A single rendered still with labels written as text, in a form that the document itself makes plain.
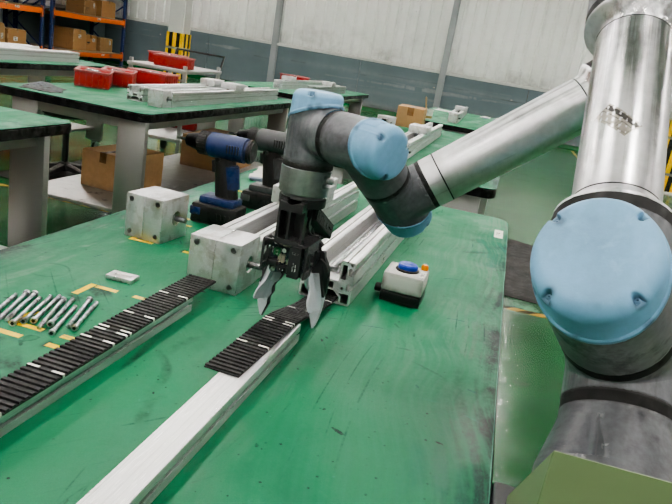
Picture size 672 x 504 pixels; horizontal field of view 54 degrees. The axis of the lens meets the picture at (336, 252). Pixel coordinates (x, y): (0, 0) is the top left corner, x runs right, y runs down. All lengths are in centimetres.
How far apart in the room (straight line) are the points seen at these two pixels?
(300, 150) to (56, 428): 47
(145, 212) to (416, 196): 68
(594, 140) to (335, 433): 45
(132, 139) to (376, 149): 286
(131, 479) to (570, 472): 40
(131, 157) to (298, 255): 275
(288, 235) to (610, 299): 51
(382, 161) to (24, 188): 230
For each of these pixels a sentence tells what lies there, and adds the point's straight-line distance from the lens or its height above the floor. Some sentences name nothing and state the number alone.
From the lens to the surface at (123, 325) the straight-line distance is 98.
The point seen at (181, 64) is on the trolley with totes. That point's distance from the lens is 614.
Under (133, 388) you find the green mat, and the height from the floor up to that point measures 78.
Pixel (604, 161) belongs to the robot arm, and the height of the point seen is 117.
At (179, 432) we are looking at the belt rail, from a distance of 76.
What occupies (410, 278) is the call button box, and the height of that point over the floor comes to 84.
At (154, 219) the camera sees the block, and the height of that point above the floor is 83.
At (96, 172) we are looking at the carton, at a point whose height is 31.
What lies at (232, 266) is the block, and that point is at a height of 83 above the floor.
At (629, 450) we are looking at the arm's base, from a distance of 69.
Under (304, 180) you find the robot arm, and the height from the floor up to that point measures 104.
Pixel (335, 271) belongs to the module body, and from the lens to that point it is 127.
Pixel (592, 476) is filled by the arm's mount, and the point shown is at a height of 93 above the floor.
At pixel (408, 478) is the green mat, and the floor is 78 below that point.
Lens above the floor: 122
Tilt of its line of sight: 17 degrees down
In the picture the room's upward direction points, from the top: 10 degrees clockwise
